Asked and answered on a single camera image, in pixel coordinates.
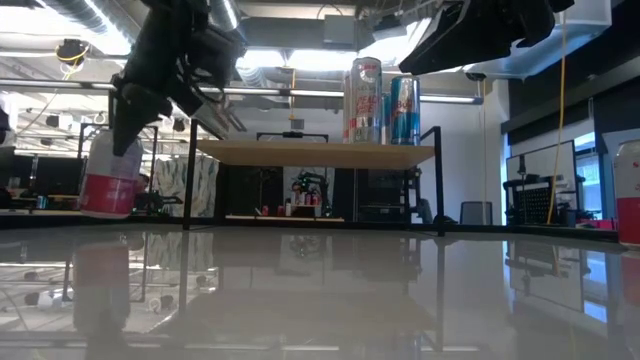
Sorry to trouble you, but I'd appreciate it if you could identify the grey trash bin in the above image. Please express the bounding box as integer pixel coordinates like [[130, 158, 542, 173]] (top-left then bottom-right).
[[459, 200, 494, 226]]

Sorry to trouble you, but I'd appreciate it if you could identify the black ceiling cable reel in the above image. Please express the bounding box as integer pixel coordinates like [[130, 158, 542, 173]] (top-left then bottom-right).
[[54, 38, 91, 66]]

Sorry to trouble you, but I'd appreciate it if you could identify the wooden background table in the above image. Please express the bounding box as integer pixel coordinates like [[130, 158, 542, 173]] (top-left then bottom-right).
[[224, 214, 345, 224]]

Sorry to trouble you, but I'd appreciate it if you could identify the silver ventilation duct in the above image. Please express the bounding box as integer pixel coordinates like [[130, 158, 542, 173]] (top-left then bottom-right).
[[207, 0, 240, 32], [39, 0, 146, 66]]

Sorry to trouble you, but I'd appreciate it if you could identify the black aluminium table frame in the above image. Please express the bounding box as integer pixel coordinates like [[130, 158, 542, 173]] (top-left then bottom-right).
[[0, 212, 640, 247]]

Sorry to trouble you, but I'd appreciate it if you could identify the dark background cabinet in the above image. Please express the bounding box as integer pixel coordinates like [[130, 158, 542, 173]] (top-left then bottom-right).
[[344, 167, 416, 224]]

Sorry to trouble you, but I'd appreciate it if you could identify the wooden shelf black metal frame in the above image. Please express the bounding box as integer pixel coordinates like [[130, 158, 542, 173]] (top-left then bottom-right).
[[182, 118, 447, 238]]

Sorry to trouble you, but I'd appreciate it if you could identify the patterned cloth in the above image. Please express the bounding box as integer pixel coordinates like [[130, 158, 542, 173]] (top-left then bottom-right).
[[152, 155, 220, 219]]

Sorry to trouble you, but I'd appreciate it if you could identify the red box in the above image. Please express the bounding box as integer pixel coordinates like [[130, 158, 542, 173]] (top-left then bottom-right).
[[579, 217, 617, 231]]

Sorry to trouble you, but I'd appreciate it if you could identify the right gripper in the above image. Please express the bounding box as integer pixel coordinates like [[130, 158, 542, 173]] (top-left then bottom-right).
[[398, 0, 575, 75]]

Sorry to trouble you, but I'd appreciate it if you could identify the white and pink can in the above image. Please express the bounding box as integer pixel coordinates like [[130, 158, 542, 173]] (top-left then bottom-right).
[[612, 139, 640, 247], [78, 128, 145, 220]]

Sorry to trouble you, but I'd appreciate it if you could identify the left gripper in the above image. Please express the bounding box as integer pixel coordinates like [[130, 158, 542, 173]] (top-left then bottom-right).
[[112, 22, 247, 157]]

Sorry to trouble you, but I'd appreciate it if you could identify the black pegboard cart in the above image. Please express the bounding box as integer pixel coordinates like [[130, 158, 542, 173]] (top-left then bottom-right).
[[502, 172, 576, 226]]

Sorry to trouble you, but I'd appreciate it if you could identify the yellow hanging cable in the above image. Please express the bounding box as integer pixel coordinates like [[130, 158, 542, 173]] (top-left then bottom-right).
[[545, 12, 569, 226]]

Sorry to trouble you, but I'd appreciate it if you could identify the blue silver slim can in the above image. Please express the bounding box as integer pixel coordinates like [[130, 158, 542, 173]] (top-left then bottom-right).
[[380, 92, 392, 146], [389, 75, 422, 146]]

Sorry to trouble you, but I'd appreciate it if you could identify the grey ceiling box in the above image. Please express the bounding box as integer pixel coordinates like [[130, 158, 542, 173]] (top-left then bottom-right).
[[322, 14, 357, 46]]

